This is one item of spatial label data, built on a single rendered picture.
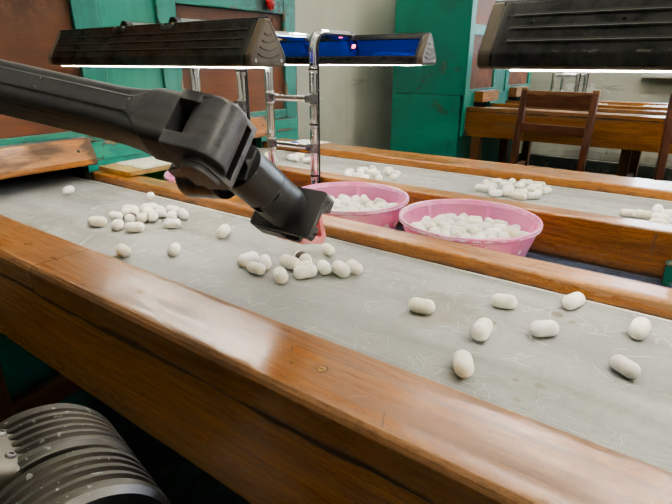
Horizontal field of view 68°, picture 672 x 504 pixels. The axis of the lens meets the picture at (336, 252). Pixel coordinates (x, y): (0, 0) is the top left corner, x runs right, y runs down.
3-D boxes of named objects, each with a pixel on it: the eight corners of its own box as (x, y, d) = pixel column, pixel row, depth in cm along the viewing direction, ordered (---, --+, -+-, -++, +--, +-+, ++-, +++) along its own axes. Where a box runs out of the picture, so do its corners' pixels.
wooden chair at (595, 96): (470, 254, 289) (487, 90, 257) (502, 236, 319) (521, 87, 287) (546, 274, 262) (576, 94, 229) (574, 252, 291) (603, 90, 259)
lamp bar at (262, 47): (252, 67, 75) (249, 14, 72) (48, 65, 109) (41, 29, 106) (287, 66, 81) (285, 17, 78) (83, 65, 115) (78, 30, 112)
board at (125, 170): (130, 176, 131) (129, 172, 130) (98, 170, 139) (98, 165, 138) (225, 158, 156) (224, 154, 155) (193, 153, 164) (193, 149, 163)
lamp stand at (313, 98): (319, 212, 131) (317, 27, 115) (264, 201, 142) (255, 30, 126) (359, 197, 146) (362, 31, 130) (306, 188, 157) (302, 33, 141)
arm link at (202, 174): (195, 165, 48) (227, 95, 51) (120, 165, 54) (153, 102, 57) (262, 223, 58) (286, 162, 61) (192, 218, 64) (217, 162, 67)
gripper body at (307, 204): (275, 187, 70) (244, 159, 64) (335, 199, 64) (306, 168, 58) (256, 229, 68) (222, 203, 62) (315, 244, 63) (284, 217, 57)
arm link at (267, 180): (245, 183, 53) (262, 138, 55) (198, 182, 57) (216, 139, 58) (279, 213, 59) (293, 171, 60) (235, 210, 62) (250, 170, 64)
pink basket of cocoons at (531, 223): (509, 305, 82) (517, 250, 78) (371, 268, 96) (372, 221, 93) (551, 256, 102) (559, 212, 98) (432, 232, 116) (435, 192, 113)
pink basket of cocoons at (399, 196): (397, 262, 99) (400, 216, 96) (272, 249, 105) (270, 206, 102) (413, 222, 123) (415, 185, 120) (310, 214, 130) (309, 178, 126)
